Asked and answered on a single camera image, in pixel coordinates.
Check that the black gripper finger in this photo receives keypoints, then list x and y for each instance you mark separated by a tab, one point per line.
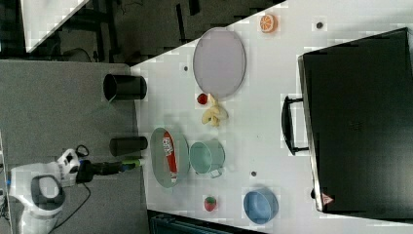
127	167

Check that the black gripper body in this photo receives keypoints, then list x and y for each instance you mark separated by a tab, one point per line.
88	170

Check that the red plush ketchup bottle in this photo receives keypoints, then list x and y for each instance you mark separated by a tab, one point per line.
170	154

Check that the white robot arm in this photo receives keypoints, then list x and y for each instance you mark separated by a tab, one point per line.
39	186

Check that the grey-green metal strainer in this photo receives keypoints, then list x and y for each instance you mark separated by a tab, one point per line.
160	164

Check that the green marker pen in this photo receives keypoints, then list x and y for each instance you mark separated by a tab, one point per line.
138	162

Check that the dark teal crate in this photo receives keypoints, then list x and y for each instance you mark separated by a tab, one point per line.
170	224

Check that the green metal pot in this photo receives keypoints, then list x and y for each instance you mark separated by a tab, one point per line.
207	157

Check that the red toy strawberry green leaves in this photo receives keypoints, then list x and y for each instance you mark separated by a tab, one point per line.
210	203

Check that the small red toy strawberry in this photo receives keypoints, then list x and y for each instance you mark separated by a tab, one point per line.
202	99

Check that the peeled toy banana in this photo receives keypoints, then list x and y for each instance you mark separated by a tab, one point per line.
215	114

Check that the blue bowl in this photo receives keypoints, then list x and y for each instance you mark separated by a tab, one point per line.
261	205

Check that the grey round plate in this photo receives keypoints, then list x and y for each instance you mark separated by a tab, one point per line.
219	62

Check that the toy orange slice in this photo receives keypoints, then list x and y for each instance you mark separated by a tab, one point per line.
268	23

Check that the black toaster oven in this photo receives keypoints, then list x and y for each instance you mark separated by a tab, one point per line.
357	99

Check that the small black cylinder post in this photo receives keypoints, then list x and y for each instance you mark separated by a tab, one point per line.
120	146

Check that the large black cylinder post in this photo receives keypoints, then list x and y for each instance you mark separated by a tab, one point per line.
124	87

